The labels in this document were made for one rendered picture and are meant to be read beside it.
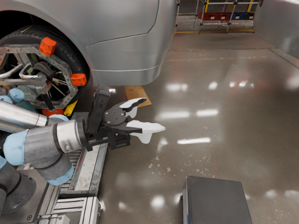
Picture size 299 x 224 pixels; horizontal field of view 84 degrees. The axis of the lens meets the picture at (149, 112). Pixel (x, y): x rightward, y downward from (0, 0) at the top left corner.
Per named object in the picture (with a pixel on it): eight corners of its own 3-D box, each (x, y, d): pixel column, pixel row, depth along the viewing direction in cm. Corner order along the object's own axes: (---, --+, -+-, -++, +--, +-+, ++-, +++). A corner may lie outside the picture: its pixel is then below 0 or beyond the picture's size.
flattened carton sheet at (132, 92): (140, 85, 277) (140, 83, 275) (151, 104, 239) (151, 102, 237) (123, 88, 270) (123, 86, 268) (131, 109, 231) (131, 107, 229)
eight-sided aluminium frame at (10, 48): (83, 104, 150) (62, 43, 113) (81, 109, 145) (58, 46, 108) (23, 104, 149) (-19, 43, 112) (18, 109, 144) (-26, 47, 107)
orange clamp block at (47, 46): (54, 52, 118) (57, 42, 114) (49, 57, 113) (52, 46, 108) (43, 47, 116) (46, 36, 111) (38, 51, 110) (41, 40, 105)
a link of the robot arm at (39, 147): (24, 148, 44) (6, 126, 38) (68, 138, 46) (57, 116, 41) (18, 175, 38) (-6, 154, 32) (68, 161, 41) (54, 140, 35)
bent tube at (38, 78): (54, 66, 118) (48, 52, 111) (42, 81, 104) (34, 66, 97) (29, 66, 118) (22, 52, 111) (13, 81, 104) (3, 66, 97)
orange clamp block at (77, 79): (75, 81, 134) (86, 81, 135) (72, 86, 129) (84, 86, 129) (73, 73, 130) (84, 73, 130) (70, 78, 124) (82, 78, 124)
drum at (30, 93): (52, 85, 136) (45, 70, 126) (40, 102, 120) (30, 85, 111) (35, 85, 136) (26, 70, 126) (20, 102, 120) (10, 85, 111)
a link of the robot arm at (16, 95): (10, 84, 93) (26, 90, 100) (-3, 94, 95) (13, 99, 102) (10, 95, 89) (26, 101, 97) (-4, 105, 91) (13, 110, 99)
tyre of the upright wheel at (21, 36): (42, 97, 176) (101, 87, 168) (31, 112, 158) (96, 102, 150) (-9, 33, 132) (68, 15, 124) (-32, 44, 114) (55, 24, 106)
